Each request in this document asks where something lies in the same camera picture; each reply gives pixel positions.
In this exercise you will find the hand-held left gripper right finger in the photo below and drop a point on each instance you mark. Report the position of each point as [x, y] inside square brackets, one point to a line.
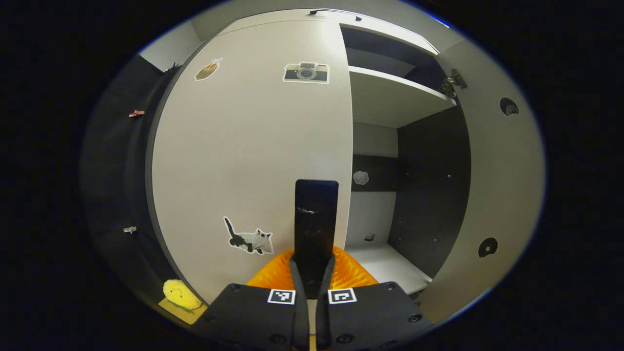
[324, 317]

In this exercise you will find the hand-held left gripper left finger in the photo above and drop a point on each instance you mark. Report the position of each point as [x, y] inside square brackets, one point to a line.
[300, 312]

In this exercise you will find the beige double-door shoe cabinet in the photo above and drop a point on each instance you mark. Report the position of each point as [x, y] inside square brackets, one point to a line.
[429, 195]

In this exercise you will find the beige cabinet door camera sticker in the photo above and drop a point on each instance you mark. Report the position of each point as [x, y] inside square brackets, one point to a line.
[243, 146]

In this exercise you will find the beige cabinet door black-cat sticker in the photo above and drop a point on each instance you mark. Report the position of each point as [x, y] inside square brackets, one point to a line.
[502, 185]

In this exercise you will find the white cabinet shelf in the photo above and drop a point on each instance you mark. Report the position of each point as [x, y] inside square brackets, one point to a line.
[385, 265]
[390, 97]

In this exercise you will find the beige cabinet drawer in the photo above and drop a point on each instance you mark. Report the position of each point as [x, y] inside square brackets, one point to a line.
[390, 31]

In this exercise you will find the yellow plush toy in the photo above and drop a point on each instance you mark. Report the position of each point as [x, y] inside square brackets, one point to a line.
[179, 294]

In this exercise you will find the silver clip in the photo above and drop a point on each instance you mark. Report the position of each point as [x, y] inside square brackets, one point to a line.
[129, 229]

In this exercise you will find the black backdrop cloth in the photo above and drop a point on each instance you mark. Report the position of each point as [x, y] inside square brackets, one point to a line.
[107, 170]

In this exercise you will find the red clip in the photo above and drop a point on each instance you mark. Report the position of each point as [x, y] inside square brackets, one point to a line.
[136, 113]

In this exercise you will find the black clip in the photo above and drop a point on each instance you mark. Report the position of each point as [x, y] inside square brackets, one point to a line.
[171, 67]

